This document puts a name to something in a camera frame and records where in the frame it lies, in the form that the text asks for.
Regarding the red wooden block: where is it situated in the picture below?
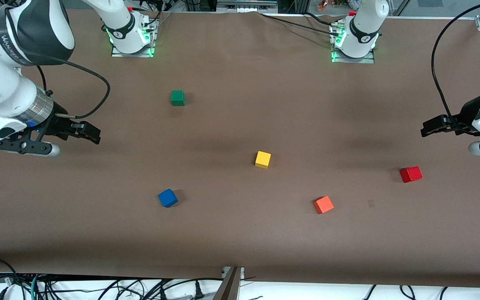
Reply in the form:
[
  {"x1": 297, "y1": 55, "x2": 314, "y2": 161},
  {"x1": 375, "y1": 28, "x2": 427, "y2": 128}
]
[{"x1": 400, "y1": 166, "x2": 423, "y2": 183}]

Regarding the black cable across cover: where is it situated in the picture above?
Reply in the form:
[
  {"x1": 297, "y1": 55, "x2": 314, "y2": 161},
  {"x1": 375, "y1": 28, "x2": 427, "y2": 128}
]
[{"x1": 258, "y1": 12, "x2": 340, "y2": 36}]

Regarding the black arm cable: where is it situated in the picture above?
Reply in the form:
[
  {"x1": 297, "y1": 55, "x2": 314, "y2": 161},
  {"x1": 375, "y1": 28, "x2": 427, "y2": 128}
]
[
  {"x1": 431, "y1": 0, "x2": 480, "y2": 125},
  {"x1": 0, "y1": 0, "x2": 111, "y2": 120}
]

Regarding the brown beam under table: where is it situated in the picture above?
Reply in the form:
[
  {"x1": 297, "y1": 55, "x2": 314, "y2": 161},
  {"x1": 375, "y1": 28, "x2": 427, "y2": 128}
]
[{"x1": 213, "y1": 267, "x2": 241, "y2": 300}]

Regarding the small metal bracket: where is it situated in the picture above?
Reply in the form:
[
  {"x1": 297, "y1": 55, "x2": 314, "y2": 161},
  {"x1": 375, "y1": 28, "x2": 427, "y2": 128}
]
[{"x1": 222, "y1": 267, "x2": 245, "y2": 280}]

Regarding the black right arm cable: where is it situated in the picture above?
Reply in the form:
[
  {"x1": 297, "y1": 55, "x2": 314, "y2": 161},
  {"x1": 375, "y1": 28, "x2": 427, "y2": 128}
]
[{"x1": 0, "y1": 0, "x2": 111, "y2": 120}]

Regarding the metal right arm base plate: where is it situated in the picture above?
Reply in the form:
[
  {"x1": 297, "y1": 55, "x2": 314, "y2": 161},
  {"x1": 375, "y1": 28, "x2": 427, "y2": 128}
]
[{"x1": 111, "y1": 12, "x2": 158, "y2": 58}]

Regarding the yellow wooden block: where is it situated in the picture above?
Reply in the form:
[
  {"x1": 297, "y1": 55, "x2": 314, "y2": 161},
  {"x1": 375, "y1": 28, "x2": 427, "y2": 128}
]
[{"x1": 255, "y1": 151, "x2": 272, "y2": 169}]

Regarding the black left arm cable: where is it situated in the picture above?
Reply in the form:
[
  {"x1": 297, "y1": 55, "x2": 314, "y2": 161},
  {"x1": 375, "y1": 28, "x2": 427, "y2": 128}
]
[{"x1": 431, "y1": 0, "x2": 480, "y2": 125}]

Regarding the blue wooden block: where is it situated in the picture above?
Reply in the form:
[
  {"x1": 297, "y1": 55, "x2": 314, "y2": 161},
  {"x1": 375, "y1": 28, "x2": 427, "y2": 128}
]
[{"x1": 158, "y1": 189, "x2": 178, "y2": 208}]

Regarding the brown table cover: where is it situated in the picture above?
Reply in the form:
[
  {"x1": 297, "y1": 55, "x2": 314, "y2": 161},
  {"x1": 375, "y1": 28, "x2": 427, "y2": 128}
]
[{"x1": 0, "y1": 8, "x2": 480, "y2": 288}]

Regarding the orange wooden block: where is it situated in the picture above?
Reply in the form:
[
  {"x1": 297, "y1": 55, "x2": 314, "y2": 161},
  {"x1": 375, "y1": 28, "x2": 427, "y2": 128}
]
[{"x1": 313, "y1": 196, "x2": 335, "y2": 215}]

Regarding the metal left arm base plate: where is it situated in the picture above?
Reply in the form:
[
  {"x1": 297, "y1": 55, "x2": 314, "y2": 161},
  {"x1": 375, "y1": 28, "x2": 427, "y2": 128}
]
[{"x1": 331, "y1": 22, "x2": 375, "y2": 64}]

